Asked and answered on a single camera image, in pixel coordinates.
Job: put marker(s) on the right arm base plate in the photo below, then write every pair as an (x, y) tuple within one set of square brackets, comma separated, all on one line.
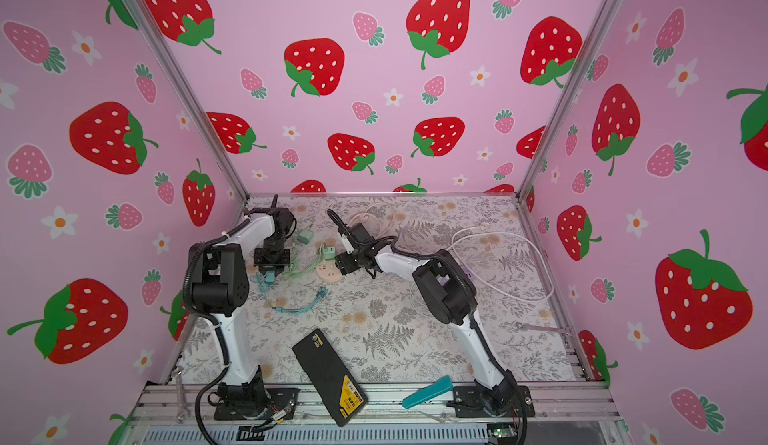
[(478, 402)]

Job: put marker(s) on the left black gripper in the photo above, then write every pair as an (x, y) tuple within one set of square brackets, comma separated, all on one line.
[(264, 266)]

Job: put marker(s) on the black rectangular case yellow label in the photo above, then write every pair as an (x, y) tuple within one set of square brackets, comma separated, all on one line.
[(341, 394)]

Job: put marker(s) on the aluminium front rail frame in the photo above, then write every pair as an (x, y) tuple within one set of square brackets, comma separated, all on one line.
[(564, 413)]

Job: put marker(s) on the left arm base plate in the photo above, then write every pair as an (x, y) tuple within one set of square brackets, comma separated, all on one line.
[(259, 406)]

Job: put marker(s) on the round pink power socket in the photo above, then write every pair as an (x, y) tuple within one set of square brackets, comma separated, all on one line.
[(328, 272)]

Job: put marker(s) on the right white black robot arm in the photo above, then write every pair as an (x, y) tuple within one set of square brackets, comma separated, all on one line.
[(449, 296)]

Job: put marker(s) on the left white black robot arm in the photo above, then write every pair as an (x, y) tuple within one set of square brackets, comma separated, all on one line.
[(216, 286)]

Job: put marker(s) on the teal plastic handle tool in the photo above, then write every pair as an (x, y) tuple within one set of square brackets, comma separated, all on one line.
[(430, 392)]

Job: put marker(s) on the light green usb charger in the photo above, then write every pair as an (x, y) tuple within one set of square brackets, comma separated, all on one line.
[(328, 252)]

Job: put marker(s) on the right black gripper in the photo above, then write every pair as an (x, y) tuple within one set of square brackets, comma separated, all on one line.
[(345, 263)]

